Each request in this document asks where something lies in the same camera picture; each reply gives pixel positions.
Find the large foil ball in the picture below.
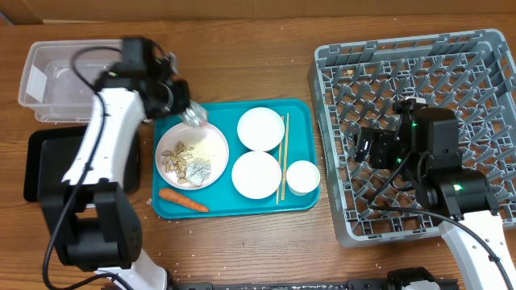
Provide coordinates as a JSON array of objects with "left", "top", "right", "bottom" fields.
[{"left": 180, "top": 101, "right": 209, "bottom": 127}]

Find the white cup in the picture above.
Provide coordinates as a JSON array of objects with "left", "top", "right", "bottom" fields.
[{"left": 286, "top": 160, "right": 320, "bottom": 196}]

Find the white bowl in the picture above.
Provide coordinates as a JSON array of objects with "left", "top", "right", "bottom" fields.
[
  {"left": 237, "top": 107, "right": 285, "bottom": 151},
  {"left": 231, "top": 151, "right": 282, "bottom": 200}
]

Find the small foil ball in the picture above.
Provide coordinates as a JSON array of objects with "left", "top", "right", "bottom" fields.
[{"left": 185, "top": 159, "right": 211, "bottom": 186}]

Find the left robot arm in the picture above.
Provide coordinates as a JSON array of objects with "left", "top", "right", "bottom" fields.
[{"left": 40, "top": 37, "right": 191, "bottom": 289}]

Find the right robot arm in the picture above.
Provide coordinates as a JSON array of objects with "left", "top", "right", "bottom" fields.
[{"left": 354, "top": 97, "right": 515, "bottom": 289}]

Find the grey dishwasher rack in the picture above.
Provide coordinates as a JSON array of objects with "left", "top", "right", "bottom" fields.
[{"left": 307, "top": 29, "right": 515, "bottom": 247}]

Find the peanut shells pile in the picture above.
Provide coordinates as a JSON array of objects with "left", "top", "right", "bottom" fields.
[{"left": 161, "top": 141, "right": 194, "bottom": 184}]

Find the white dinner plate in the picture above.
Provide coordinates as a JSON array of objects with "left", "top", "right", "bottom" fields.
[{"left": 155, "top": 122, "right": 229, "bottom": 190}]

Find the right wooden chopstick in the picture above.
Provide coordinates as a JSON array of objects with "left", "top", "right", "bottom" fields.
[{"left": 281, "top": 113, "right": 289, "bottom": 201}]

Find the wooden chopstick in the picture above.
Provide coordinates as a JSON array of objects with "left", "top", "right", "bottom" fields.
[
  {"left": 275, "top": 115, "right": 285, "bottom": 206},
  {"left": 281, "top": 113, "right": 289, "bottom": 201}
]

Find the orange carrot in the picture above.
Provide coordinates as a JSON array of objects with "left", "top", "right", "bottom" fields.
[{"left": 159, "top": 188, "right": 210, "bottom": 213}]

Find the left wooden chopstick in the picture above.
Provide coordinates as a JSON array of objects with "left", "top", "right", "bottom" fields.
[{"left": 275, "top": 115, "right": 285, "bottom": 206}]

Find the teal serving tray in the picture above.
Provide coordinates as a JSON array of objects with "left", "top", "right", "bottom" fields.
[{"left": 152, "top": 98, "right": 319, "bottom": 219}]

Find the clear plastic bin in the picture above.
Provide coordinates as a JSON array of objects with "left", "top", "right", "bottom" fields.
[{"left": 18, "top": 39, "right": 122, "bottom": 123}]

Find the black tray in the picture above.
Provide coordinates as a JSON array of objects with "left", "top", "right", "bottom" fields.
[{"left": 23, "top": 121, "right": 141, "bottom": 203}]

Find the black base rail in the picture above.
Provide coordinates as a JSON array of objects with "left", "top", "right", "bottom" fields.
[{"left": 172, "top": 267, "right": 460, "bottom": 290}]

